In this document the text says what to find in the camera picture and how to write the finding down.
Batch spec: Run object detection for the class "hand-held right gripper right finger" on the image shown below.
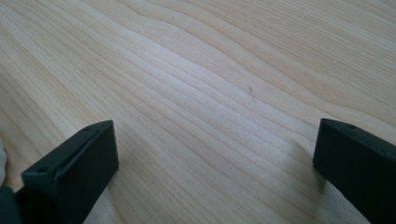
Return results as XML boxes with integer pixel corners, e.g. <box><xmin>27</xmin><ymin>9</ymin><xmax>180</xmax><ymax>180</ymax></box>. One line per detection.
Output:
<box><xmin>312</xmin><ymin>118</ymin><xmax>396</xmax><ymax>224</ymax></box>

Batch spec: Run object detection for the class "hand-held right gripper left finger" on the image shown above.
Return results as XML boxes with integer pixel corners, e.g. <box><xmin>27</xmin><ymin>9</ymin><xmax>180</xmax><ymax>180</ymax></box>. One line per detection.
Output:
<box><xmin>14</xmin><ymin>119</ymin><xmax>120</xmax><ymax>224</ymax></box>

